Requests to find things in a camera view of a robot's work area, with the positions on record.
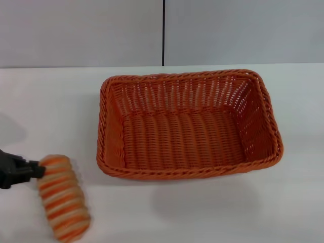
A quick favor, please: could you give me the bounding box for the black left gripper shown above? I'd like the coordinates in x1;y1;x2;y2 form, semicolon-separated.
0;149;47;190

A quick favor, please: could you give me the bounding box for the orange and cream striped bread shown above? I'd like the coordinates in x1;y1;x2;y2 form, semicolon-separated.
37;154;92;241

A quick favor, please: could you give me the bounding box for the orange woven plastic basket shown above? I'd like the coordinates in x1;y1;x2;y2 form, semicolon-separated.
96;68;284;181

